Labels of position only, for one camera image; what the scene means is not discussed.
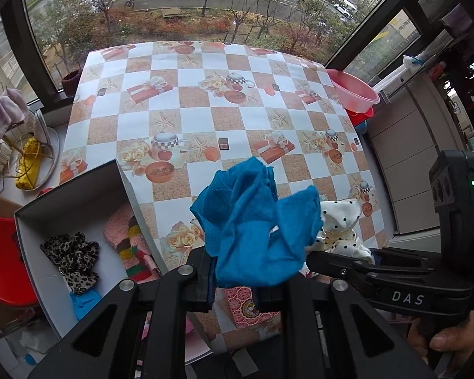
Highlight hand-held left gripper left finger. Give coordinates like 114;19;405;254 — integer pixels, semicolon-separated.
27;247;216;379

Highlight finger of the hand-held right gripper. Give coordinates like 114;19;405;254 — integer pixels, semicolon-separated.
306;250;380;286
369;246;442;272

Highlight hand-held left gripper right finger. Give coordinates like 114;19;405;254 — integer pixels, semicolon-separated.
255;273;438;379

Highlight white polka dot scrunchie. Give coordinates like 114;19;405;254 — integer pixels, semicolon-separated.
304;197;377;266

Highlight blue cloth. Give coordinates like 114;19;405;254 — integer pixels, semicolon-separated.
69;287;104;321
190;156;325;290

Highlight pink striped knit sock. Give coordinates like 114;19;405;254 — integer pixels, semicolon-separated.
102;201;163;282

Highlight grey cardboard box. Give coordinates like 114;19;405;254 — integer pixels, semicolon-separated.
14;158;213;364

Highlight person's right hand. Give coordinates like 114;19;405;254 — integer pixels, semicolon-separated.
407;310;474;379

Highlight red patterned carton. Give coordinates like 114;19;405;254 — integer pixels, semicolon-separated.
222;285;284;329

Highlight grey cabinet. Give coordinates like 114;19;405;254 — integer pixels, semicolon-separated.
364;67;474;238

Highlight red plastic basin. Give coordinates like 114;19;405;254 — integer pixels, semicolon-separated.
345;106;377;129

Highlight checkered printed tablecloth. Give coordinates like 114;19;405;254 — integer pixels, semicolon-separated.
59;41;388;355

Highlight white crumpled cloth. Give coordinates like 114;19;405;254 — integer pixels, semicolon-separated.
19;323;61;364

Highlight pink plastic basin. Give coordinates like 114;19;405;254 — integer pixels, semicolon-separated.
325;69;380;114

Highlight white plastic bag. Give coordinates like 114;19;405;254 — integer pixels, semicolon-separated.
401;52;424;70

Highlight red plastic stool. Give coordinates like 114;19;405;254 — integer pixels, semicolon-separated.
0;217;39;307

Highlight yellow folded item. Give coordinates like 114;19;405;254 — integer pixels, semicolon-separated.
15;136;45;191

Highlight dark red flower pot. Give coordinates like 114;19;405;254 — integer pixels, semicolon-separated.
61;69;83;98

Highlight pale pink hanging cloth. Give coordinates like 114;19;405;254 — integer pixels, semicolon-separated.
0;88;27;151

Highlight gold wire rack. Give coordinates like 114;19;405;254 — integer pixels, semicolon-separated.
0;82;61;191

